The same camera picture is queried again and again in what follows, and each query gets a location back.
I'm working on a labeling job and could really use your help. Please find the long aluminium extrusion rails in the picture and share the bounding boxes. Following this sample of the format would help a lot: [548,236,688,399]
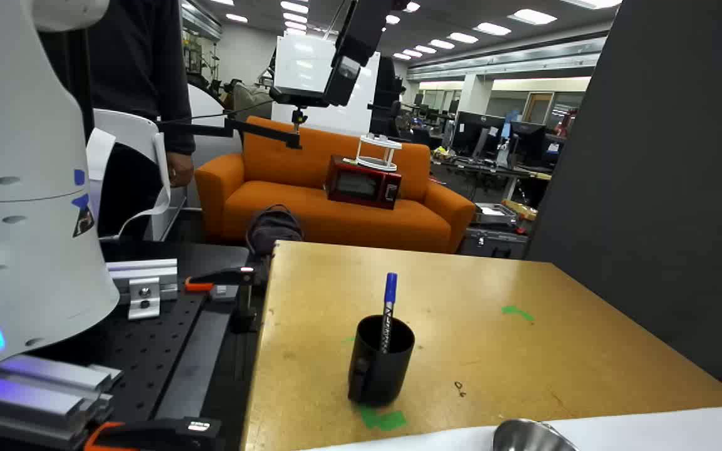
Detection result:
[0,353,126,451]

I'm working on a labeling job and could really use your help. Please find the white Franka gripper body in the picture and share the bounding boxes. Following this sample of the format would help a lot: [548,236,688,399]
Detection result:
[323,0,402,107]

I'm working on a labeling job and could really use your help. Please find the short aluminium extrusion bar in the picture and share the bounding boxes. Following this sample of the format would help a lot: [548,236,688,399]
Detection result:
[105,256,184,300]

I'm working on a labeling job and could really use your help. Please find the rectangular ceiling light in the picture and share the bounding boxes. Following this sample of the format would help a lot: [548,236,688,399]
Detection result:
[506,6,559,28]
[471,19,515,40]

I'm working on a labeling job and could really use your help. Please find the white wire rack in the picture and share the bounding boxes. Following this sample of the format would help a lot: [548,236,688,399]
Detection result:
[351,133,405,175]

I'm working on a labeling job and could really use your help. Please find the silver angle bracket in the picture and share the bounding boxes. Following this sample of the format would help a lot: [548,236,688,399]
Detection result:
[126,275,165,323]

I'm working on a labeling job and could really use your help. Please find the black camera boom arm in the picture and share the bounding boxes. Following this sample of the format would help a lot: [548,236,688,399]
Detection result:
[159,112,306,154]

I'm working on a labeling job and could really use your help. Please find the red microwave oven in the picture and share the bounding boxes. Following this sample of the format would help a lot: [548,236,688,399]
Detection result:
[323,154,405,210]

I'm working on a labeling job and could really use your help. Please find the black clamp with orange handle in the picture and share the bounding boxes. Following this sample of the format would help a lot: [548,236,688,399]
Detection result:
[180,266,262,333]

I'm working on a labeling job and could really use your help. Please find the black backdrop board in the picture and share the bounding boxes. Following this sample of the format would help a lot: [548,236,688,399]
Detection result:
[528,0,722,400]

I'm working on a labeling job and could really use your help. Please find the person's bare hand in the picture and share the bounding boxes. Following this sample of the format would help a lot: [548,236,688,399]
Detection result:
[168,149,199,189]

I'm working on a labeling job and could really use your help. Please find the white chair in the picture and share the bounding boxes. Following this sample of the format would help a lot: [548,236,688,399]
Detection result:
[84,107,192,246]

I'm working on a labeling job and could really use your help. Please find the black backpack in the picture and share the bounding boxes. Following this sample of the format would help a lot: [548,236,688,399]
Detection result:
[244,202,306,259]

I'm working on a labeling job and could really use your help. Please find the orange and black clamp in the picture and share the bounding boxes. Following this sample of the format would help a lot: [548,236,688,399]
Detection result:
[84,417,227,451]

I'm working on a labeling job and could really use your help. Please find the metal bowl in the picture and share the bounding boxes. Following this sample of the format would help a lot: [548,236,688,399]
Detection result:
[492,417,580,451]

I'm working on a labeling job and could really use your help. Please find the orange sofa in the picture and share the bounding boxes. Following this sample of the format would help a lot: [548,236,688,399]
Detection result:
[194,116,479,252]

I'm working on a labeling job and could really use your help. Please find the blue capped marker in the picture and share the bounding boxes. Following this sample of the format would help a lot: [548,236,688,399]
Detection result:
[378,271,402,356]

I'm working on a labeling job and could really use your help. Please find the person in dark clothing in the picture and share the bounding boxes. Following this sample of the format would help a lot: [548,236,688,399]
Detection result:
[39,0,199,241]

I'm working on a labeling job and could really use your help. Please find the black mug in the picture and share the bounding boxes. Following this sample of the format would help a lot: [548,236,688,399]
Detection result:
[347,313,419,412]

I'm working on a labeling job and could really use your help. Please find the black computer monitor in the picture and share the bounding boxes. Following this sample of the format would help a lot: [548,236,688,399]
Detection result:
[515,123,563,171]
[452,111,506,159]

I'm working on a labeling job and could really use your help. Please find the black camera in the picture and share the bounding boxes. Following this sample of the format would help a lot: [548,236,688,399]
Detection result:
[269,86,333,111]

